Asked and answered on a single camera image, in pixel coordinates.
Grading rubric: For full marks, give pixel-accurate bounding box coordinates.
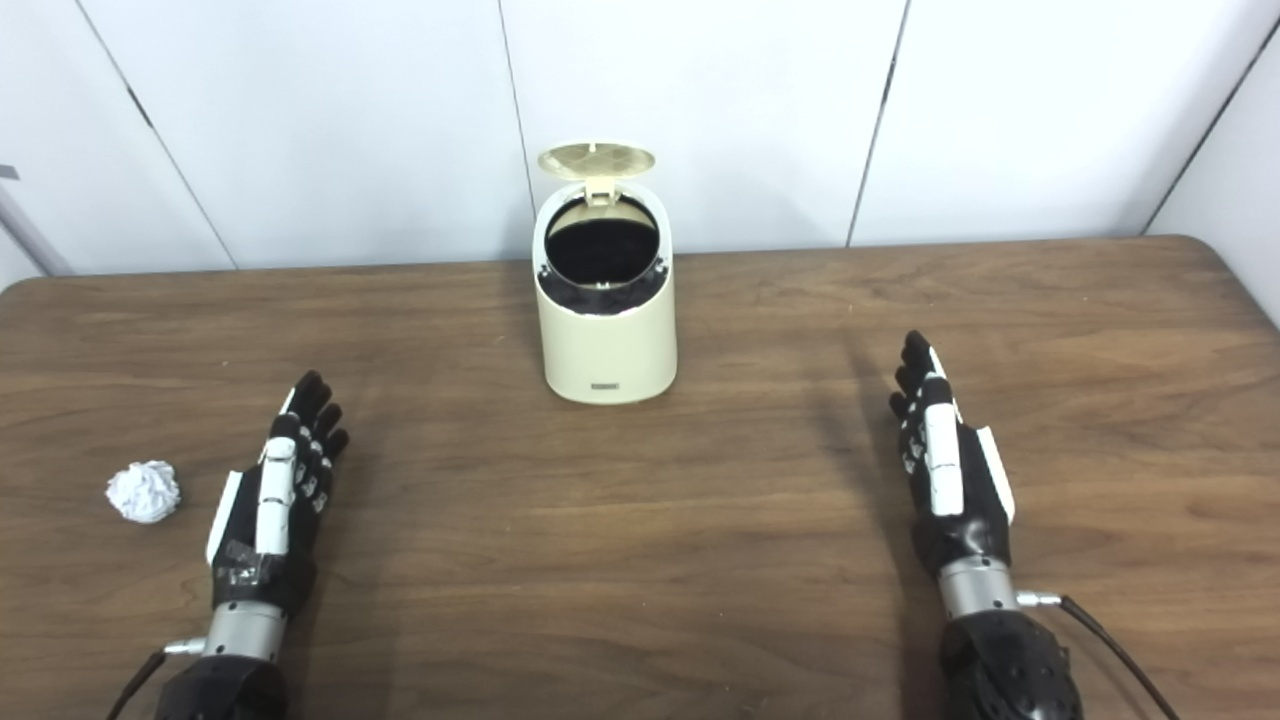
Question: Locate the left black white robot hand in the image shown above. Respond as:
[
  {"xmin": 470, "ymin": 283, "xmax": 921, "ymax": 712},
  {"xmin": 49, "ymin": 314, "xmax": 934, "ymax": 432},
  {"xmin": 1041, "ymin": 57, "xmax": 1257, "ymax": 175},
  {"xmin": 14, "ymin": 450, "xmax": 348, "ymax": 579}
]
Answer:
[{"xmin": 205, "ymin": 370, "xmax": 351, "ymax": 613}]

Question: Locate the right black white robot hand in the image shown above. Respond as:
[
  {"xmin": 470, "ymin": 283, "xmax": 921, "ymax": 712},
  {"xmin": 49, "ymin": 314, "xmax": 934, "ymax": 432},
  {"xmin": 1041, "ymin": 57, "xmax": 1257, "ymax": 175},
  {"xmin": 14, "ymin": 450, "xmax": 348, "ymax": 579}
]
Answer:
[{"xmin": 888, "ymin": 330, "xmax": 1016, "ymax": 579}]

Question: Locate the white paper ball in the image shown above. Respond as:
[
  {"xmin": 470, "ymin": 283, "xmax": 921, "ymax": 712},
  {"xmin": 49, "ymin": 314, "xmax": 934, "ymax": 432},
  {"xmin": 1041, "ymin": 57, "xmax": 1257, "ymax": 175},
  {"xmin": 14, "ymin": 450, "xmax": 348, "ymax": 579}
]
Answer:
[{"xmin": 106, "ymin": 460, "xmax": 183, "ymax": 524}]

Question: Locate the cream-colored round bin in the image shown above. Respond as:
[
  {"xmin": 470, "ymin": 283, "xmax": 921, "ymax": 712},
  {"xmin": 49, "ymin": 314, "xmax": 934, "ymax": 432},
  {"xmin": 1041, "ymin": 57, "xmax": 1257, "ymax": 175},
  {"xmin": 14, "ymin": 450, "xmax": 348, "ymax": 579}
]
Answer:
[{"xmin": 532, "ymin": 142, "xmax": 678, "ymax": 406}]

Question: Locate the cream round bin lid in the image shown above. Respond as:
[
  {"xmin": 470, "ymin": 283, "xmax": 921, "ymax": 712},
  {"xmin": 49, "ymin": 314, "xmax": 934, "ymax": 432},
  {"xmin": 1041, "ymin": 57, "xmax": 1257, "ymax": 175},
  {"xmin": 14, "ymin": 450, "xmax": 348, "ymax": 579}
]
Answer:
[{"xmin": 538, "ymin": 142, "xmax": 657, "ymax": 208}]

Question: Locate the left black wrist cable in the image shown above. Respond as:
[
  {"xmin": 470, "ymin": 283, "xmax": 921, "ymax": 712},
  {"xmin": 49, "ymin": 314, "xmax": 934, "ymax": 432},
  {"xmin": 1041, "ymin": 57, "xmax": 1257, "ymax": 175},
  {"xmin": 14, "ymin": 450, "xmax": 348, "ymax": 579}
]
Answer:
[{"xmin": 105, "ymin": 638, "xmax": 208, "ymax": 720}]

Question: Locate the grey wall post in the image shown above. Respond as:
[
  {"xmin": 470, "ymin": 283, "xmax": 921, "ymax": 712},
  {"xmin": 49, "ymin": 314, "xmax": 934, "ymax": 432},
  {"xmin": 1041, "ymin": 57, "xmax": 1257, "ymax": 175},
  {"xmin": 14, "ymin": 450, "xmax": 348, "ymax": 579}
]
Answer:
[{"xmin": 0, "ymin": 165, "xmax": 73, "ymax": 278}]

